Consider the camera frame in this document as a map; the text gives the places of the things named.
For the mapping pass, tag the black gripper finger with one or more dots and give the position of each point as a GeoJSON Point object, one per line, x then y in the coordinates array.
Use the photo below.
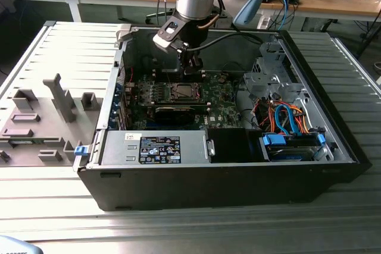
{"type": "Point", "coordinates": [184, 59]}
{"type": "Point", "coordinates": [196, 65]}

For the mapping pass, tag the CPU with silver top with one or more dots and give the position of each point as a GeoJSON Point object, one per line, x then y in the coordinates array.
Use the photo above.
{"type": "Point", "coordinates": [185, 91]}

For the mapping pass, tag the RAM slot white clips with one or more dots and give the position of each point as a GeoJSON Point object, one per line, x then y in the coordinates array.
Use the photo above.
{"type": "Point", "coordinates": [160, 73]}
{"type": "Point", "coordinates": [160, 77]}

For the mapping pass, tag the CPU socket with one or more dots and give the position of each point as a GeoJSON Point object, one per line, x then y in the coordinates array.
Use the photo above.
{"type": "Point", "coordinates": [171, 93]}

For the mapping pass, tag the coin cell battery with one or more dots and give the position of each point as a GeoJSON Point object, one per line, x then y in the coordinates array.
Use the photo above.
{"type": "Point", "coordinates": [222, 78]}

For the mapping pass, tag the green motherboard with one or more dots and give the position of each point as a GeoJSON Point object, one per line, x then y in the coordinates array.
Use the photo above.
{"type": "Point", "coordinates": [220, 108]}

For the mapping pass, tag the black graphics card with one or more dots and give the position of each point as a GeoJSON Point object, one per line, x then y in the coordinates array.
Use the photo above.
{"type": "Point", "coordinates": [175, 115]}

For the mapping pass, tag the small white device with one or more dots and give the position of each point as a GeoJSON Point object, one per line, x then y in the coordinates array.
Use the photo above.
{"type": "Point", "coordinates": [264, 23]}

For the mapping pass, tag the metal drive cage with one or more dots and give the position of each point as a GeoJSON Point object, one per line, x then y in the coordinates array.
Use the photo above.
{"type": "Point", "coordinates": [268, 83]}

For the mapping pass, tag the grey power supply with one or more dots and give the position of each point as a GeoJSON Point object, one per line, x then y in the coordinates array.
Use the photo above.
{"type": "Point", "coordinates": [119, 147]}

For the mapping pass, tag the black PC case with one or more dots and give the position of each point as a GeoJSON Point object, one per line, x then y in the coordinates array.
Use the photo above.
{"type": "Point", "coordinates": [208, 185]}

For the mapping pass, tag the hard disk in blue carrier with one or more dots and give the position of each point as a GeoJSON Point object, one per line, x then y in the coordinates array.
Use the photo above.
{"type": "Point", "coordinates": [285, 154]}

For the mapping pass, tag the blue case latch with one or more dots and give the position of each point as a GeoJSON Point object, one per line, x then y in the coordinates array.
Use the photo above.
{"type": "Point", "coordinates": [81, 151]}

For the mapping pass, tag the grey parts rack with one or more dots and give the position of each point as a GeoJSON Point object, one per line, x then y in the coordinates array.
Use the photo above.
{"type": "Point", "coordinates": [44, 135]}

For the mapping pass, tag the grey rounded device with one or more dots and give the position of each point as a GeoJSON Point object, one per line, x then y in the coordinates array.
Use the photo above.
{"type": "Point", "coordinates": [15, 246]}

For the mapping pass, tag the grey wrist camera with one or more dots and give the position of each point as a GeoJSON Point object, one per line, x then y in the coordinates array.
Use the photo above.
{"type": "Point", "coordinates": [163, 43]}

